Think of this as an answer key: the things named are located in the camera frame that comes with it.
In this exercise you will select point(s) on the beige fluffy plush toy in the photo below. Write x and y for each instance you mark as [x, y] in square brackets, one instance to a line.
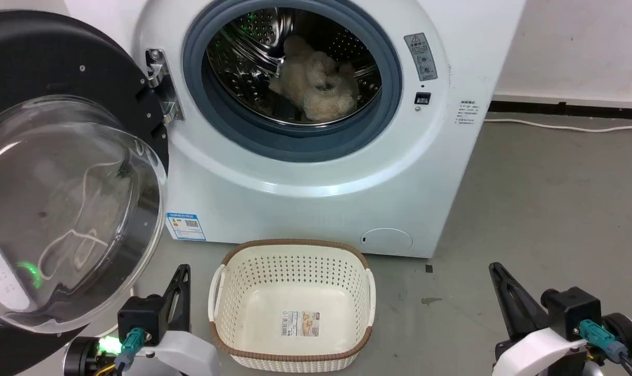
[316, 86]

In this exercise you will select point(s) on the metal door hinge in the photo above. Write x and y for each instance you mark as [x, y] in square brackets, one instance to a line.
[165, 89]

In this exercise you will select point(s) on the paper product label sticker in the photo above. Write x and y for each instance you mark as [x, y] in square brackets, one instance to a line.
[300, 324]

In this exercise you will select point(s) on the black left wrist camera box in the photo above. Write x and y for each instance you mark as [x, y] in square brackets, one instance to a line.
[141, 316]

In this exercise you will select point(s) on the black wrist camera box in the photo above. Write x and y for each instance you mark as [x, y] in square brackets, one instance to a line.
[141, 316]
[572, 310]

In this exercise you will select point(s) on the black washer door glass bowl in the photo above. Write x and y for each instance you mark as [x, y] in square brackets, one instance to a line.
[39, 57]

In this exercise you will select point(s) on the grey warning label sticker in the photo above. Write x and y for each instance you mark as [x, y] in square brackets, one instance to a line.
[421, 56]

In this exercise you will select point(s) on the cream perforated laundry basket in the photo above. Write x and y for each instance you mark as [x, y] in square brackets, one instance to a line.
[253, 292]

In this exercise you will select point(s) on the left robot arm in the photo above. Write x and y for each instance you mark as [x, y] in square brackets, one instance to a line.
[83, 357]

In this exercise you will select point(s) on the small printed text sticker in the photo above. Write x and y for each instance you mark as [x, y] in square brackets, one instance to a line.
[468, 112]

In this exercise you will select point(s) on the round white filter cover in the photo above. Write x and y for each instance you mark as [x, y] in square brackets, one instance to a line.
[386, 239]

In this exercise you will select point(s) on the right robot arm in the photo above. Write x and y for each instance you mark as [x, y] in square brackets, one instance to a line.
[627, 334]

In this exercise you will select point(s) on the perforated steel washer drum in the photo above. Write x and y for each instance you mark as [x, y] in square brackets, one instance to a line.
[250, 52]

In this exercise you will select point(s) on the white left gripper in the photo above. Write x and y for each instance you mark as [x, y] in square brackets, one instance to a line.
[183, 355]

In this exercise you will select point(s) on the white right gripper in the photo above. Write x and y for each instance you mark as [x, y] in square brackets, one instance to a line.
[540, 355]

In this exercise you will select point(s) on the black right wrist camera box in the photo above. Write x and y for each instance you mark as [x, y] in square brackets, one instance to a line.
[572, 310]

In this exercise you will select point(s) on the black wall baseboard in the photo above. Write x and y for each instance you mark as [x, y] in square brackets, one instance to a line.
[556, 109]

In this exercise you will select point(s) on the blue energy label sticker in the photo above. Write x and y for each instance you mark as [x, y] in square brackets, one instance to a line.
[185, 226]

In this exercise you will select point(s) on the white front-load washing machine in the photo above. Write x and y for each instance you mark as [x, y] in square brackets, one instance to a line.
[295, 209]

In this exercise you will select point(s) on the black door latch socket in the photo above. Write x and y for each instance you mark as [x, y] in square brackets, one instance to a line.
[422, 98]

